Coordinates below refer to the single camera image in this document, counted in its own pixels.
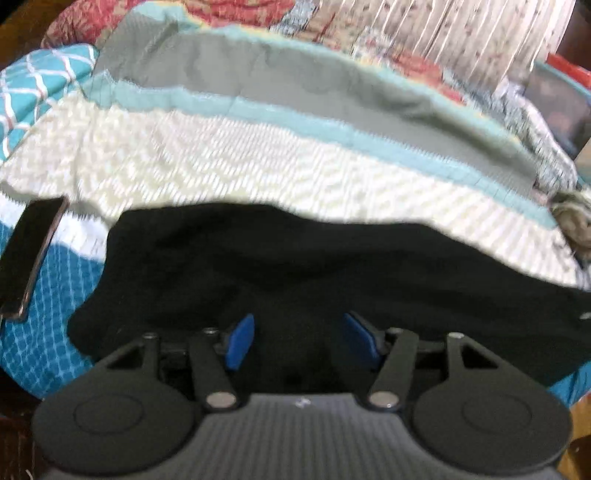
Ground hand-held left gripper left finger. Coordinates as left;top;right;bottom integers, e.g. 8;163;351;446
105;314;256;412

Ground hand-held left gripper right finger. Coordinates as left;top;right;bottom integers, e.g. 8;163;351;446
339;311;503;411

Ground black pants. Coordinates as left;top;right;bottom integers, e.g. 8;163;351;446
67;202;591;398

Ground printed zigzag teal blanket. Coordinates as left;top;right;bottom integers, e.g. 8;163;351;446
0;2;591;407

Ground black smartphone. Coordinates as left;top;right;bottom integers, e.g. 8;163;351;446
0;196;70;321

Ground olive crumpled cloth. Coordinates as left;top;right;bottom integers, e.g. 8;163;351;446
549;187;591;265

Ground blue grey floral cloth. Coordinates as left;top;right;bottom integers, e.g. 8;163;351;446
489;78;580;195

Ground dark teal-rimmed container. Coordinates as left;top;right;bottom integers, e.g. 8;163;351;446
526;53;591;158

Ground teal lattice bed sheet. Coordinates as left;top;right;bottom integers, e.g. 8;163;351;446
0;44;100;163

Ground red floral patchwork quilt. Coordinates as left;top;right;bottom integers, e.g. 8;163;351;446
41;0;468;108

